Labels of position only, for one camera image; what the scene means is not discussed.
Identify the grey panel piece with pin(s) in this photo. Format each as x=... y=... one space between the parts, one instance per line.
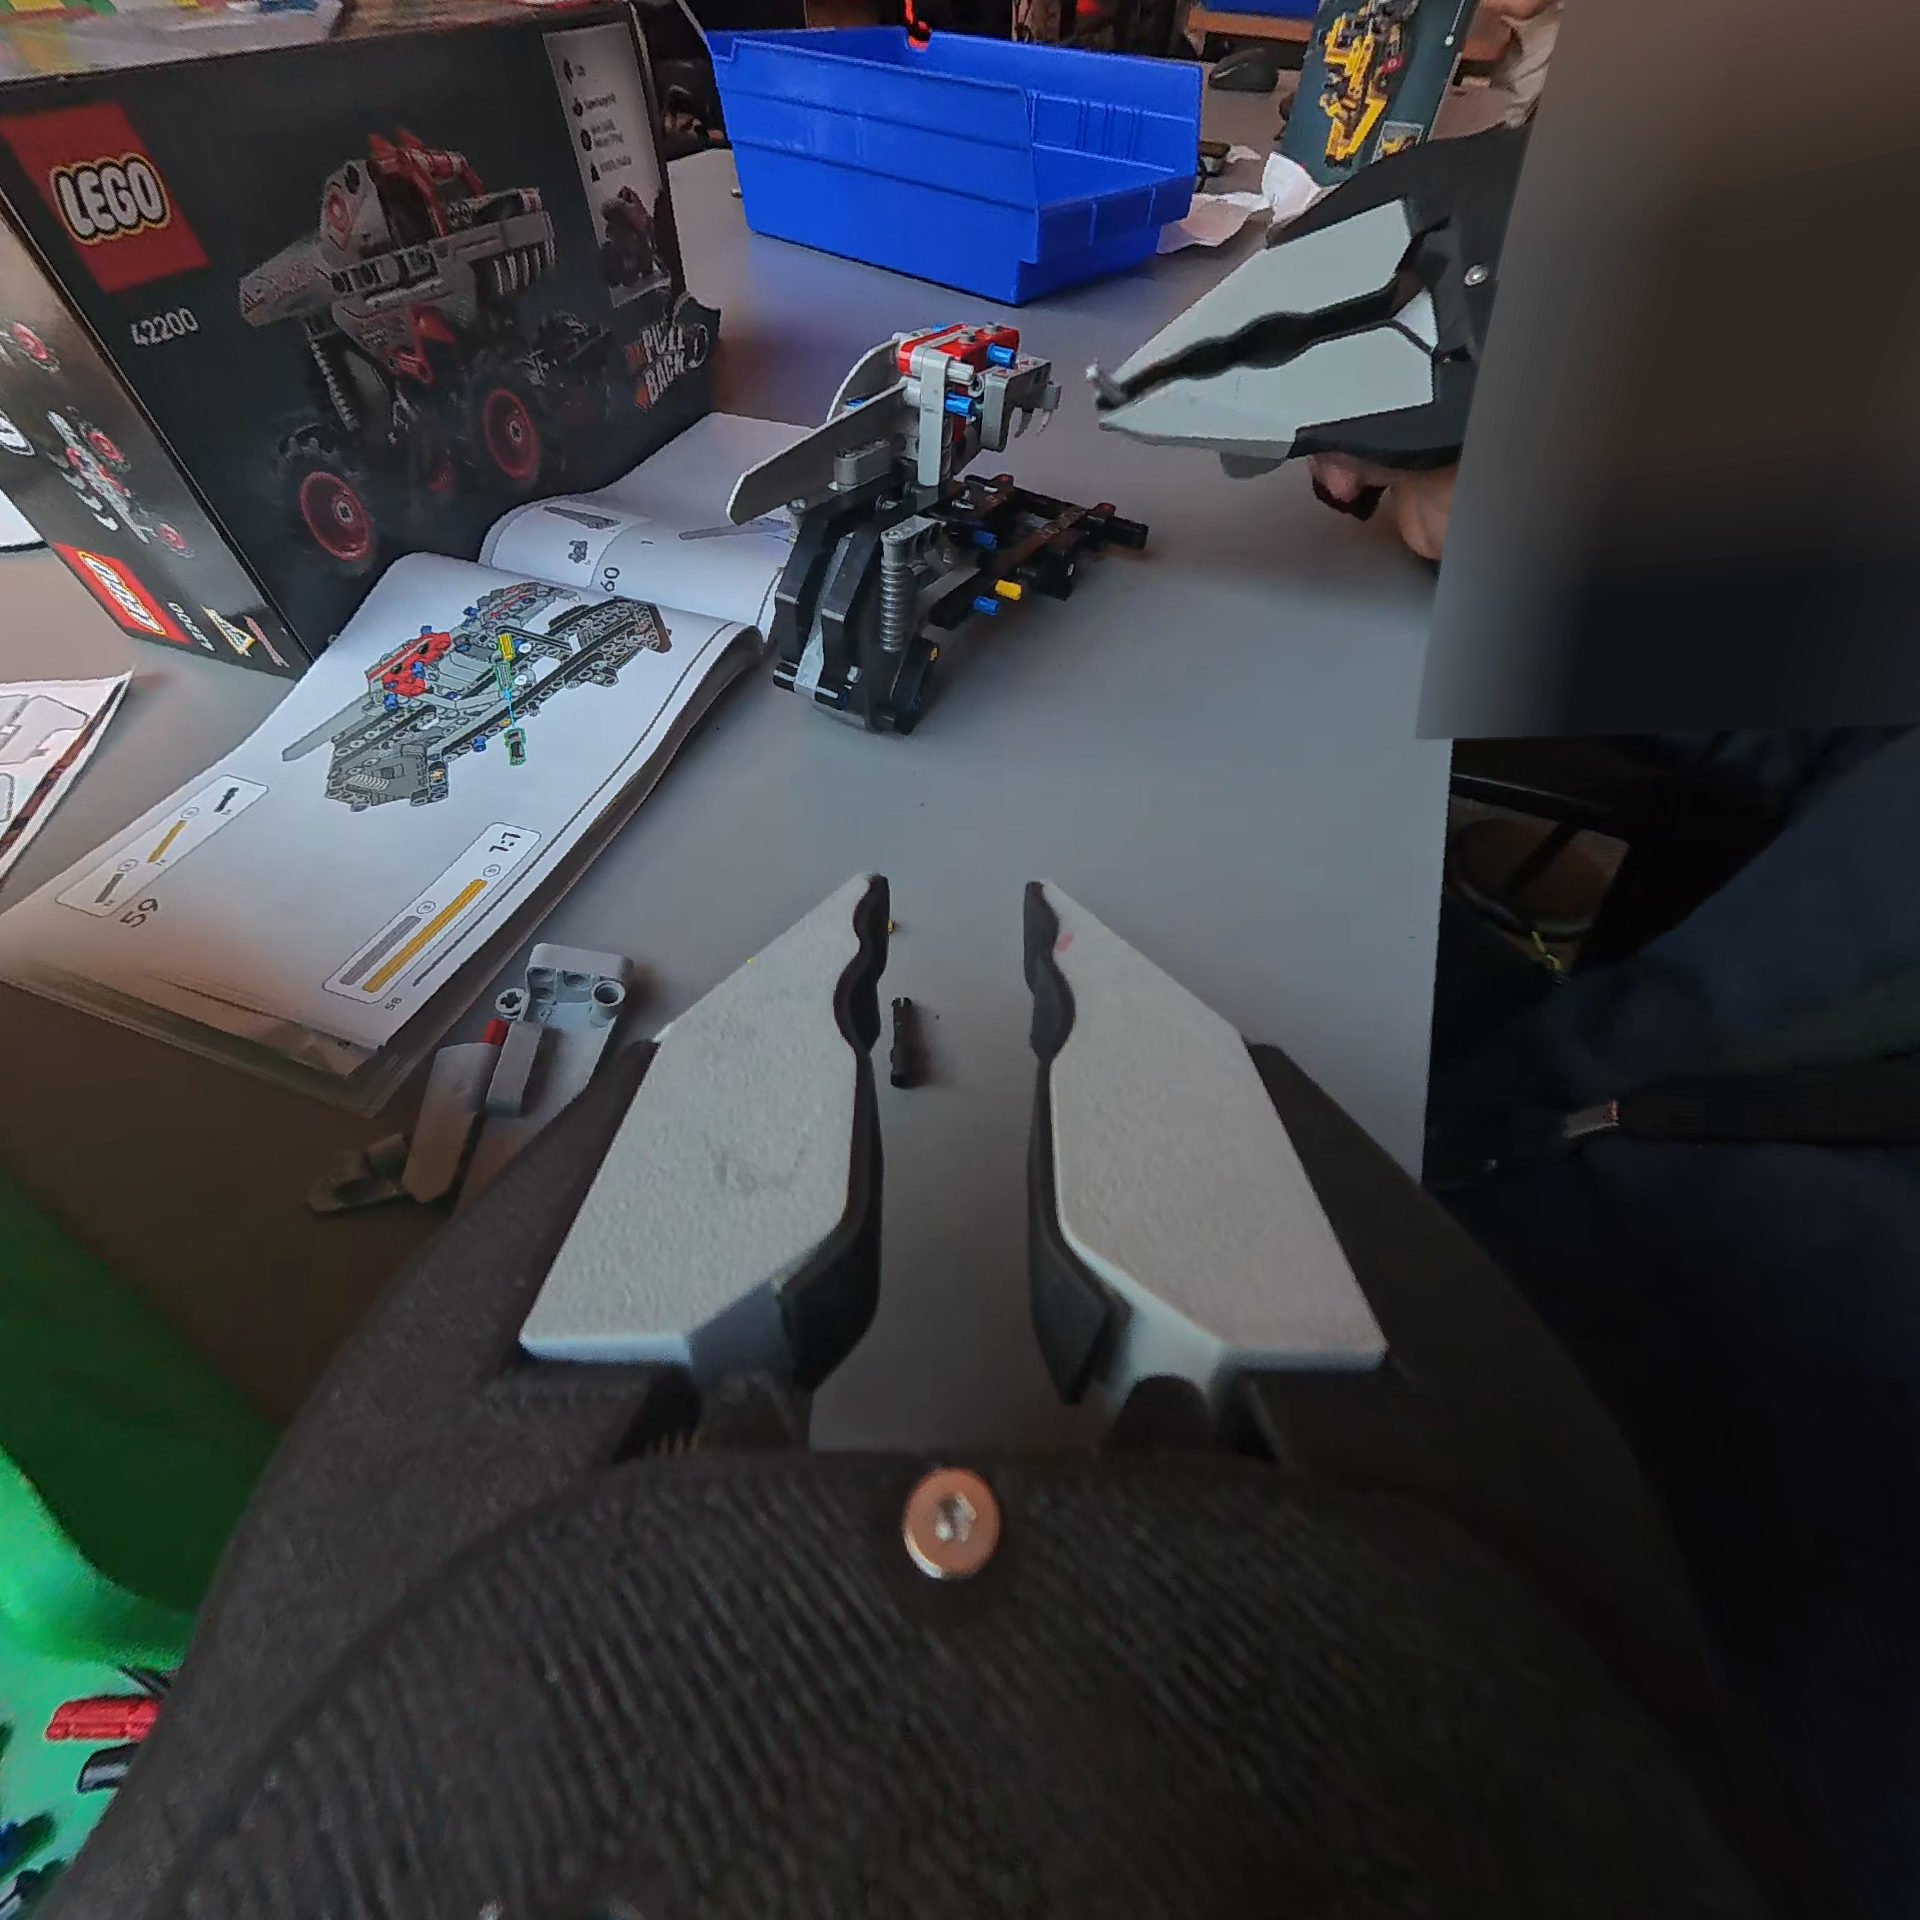
x=441 y=1126

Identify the small black pin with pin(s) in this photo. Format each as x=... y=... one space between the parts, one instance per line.
x=905 y=1038

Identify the small grey axle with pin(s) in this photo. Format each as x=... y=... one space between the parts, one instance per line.
x=1108 y=387

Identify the set box with yellow vehicle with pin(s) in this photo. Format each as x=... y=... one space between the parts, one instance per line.
x=1373 y=75

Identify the blue plastic bin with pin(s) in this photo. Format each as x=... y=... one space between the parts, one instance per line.
x=961 y=150

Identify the green printed cloth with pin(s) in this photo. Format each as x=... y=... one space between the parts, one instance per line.
x=90 y=1471

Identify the person's right hand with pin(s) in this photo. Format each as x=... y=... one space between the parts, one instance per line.
x=1412 y=517

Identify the crumpled white paper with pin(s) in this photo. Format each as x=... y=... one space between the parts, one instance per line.
x=1245 y=202

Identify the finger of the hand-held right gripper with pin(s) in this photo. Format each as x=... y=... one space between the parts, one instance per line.
x=1290 y=398
x=1319 y=271

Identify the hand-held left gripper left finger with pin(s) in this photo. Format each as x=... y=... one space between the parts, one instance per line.
x=721 y=1184

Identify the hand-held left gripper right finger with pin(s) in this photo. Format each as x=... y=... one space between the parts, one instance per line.
x=1201 y=1200

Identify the person's dark clothing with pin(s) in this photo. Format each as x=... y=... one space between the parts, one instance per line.
x=1724 y=1277

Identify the black toy truck set box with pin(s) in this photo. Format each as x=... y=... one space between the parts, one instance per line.
x=375 y=301

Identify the partly built toy truck model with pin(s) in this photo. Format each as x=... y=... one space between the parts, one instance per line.
x=901 y=525

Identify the grey angled beam piece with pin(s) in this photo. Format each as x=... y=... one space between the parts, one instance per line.
x=559 y=1009

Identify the open instruction booklet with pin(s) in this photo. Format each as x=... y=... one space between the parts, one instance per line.
x=406 y=809

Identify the white sticker sheet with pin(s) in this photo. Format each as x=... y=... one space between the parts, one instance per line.
x=44 y=763

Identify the black computer mouse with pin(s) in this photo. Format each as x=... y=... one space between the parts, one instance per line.
x=1242 y=66

